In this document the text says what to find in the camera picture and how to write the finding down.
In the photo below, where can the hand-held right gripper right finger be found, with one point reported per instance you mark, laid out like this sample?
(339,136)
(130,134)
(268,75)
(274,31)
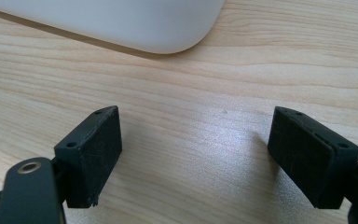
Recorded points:
(310,158)

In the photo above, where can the white plastic bin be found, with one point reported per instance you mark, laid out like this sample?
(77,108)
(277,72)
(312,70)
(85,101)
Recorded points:
(121,21)

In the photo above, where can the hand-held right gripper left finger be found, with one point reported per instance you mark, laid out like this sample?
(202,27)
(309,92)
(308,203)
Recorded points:
(90,158)

